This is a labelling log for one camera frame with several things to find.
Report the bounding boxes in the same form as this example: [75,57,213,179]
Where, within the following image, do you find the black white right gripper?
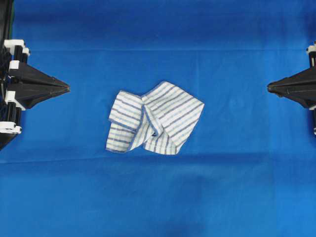
[267,40,316,135]

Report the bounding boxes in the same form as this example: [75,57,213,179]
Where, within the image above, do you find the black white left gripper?
[0,39,70,149]

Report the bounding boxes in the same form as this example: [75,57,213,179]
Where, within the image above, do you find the blue striped white towel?
[106,81,204,155]

